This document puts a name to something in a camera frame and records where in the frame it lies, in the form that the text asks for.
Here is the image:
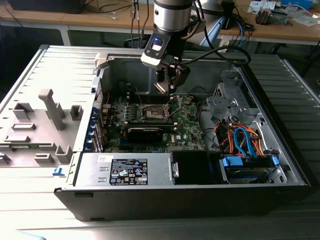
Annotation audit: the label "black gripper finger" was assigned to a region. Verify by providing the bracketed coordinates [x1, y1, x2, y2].
[166, 62, 192, 94]
[156, 67, 168, 84]

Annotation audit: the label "CPU with silver top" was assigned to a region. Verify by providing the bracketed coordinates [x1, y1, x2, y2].
[153, 80, 172, 95]

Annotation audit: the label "metal wire locking lever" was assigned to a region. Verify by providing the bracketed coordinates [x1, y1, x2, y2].
[171, 97, 183, 118]
[134, 86, 144, 107]

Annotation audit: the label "metal socket cover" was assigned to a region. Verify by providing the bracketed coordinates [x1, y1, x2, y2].
[164, 95, 180, 117]

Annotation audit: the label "CPU socket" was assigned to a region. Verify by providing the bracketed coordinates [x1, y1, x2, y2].
[139, 102, 173, 120]

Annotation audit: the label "green motherboard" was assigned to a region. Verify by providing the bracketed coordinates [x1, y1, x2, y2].
[101, 94, 209, 154]

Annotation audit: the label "silver metal drive cage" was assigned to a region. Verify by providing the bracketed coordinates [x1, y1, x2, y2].
[204, 65, 266, 126]

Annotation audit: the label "black monitor stand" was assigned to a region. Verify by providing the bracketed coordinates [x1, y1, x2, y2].
[220, 0, 242, 31]

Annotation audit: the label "black graphics card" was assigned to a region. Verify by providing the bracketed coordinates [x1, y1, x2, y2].
[119, 125, 165, 145]

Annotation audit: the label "beige case latch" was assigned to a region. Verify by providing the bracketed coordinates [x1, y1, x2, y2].
[94, 52, 111, 70]

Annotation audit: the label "copper heatsink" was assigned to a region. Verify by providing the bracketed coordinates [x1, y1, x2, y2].
[254, 6, 273, 26]

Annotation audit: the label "black plastic shroud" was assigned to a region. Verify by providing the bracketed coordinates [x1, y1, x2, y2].
[171, 150, 222, 186]

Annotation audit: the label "blue disk carrier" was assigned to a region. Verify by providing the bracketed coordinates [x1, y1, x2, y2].
[220, 154, 281, 176]

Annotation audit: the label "silver power supply unit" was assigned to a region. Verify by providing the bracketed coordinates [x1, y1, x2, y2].
[73, 151, 181, 188]

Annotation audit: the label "hard disk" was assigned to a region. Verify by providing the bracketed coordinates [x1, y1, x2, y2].
[225, 167, 274, 185]

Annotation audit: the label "wooden desk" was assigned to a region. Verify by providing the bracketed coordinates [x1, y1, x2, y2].
[0, 0, 320, 47]

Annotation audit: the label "blue box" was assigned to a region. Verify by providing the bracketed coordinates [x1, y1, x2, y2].
[280, 0, 314, 10]

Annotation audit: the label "black open PC case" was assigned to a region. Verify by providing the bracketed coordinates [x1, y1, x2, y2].
[53, 44, 312, 223]

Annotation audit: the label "grey parts rack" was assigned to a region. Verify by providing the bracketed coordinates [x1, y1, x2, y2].
[0, 88, 85, 169]

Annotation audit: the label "black box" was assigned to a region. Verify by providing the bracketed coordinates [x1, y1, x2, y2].
[8, 0, 87, 15]

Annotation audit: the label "blue plastic clip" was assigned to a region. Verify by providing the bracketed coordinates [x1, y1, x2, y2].
[51, 166, 65, 177]

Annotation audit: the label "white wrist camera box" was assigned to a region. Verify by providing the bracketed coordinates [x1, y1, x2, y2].
[140, 36, 172, 69]

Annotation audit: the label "thin black wire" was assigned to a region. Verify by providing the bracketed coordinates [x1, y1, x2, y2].
[187, 85, 215, 98]

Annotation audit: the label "black camera cable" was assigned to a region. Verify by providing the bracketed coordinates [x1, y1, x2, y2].
[180, 46, 252, 68]

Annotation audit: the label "blue cable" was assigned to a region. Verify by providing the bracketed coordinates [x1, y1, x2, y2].
[234, 19, 250, 54]

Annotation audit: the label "orange red wire bundle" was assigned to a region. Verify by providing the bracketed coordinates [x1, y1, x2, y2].
[214, 120, 238, 154]

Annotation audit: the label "blue flat wire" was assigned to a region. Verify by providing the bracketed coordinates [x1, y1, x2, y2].
[234, 126, 259, 160]

